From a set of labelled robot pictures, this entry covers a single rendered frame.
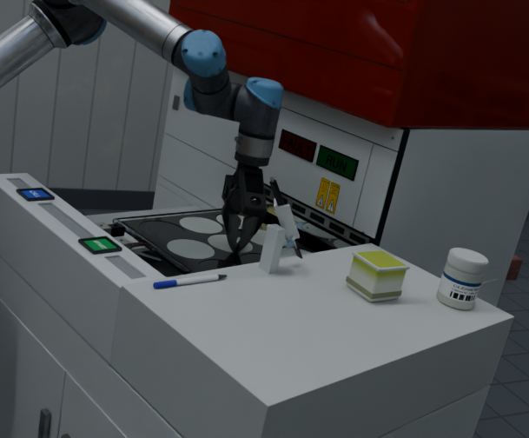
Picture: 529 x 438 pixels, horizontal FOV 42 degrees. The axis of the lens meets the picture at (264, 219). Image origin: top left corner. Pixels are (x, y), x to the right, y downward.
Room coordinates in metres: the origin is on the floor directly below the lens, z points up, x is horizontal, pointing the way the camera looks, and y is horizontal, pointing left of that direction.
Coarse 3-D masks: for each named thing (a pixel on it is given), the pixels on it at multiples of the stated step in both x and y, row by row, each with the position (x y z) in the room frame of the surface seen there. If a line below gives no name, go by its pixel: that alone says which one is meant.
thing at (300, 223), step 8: (272, 208) 1.63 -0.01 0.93; (296, 216) 1.58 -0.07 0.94; (296, 224) 1.57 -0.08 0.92; (304, 224) 1.55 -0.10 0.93; (312, 224) 1.54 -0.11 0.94; (312, 232) 1.53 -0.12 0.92; (320, 232) 1.52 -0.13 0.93; (328, 232) 1.51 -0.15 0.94; (328, 240) 1.50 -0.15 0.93; (336, 240) 1.48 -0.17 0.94; (344, 240) 1.48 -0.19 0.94; (336, 248) 1.48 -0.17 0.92
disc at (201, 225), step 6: (192, 216) 1.54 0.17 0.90; (180, 222) 1.49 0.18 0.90; (186, 222) 1.49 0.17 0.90; (192, 222) 1.50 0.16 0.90; (198, 222) 1.51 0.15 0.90; (204, 222) 1.52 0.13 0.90; (210, 222) 1.53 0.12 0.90; (216, 222) 1.53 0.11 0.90; (186, 228) 1.46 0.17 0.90; (192, 228) 1.47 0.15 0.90; (198, 228) 1.48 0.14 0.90; (204, 228) 1.48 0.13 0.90; (210, 228) 1.49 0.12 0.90; (216, 228) 1.50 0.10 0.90
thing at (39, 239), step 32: (0, 192) 1.31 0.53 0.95; (0, 224) 1.30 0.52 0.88; (32, 224) 1.20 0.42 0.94; (64, 224) 1.20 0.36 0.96; (32, 256) 1.20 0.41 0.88; (64, 256) 1.11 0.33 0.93; (96, 256) 1.08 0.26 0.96; (128, 256) 1.11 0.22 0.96; (64, 288) 1.10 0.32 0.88; (96, 288) 1.03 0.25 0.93; (96, 320) 1.02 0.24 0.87
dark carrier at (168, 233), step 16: (128, 224) 1.41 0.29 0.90; (144, 224) 1.43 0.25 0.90; (160, 224) 1.45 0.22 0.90; (176, 224) 1.47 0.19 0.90; (160, 240) 1.36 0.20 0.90; (288, 240) 1.52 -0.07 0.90; (176, 256) 1.29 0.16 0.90; (224, 256) 1.34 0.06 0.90; (240, 256) 1.36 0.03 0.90; (256, 256) 1.38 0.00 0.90
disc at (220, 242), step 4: (212, 236) 1.44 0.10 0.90; (216, 236) 1.45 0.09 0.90; (220, 236) 1.45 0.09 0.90; (224, 236) 1.46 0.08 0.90; (208, 240) 1.42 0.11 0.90; (212, 240) 1.42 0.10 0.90; (216, 240) 1.42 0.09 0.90; (220, 240) 1.43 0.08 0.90; (224, 240) 1.43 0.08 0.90; (212, 244) 1.39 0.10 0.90; (216, 244) 1.40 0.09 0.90; (220, 244) 1.40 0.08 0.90; (224, 244) 1.41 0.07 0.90; (248, 244) 1.44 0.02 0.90; (220, 248) 1.38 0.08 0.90; (224, 248) 1.39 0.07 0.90; (228, 248) 1.39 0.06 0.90; (244, 248) 1.41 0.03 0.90; (248, 248) 1.42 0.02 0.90; (252, 248) 1.42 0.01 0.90; (240, 252) 1.38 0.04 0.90
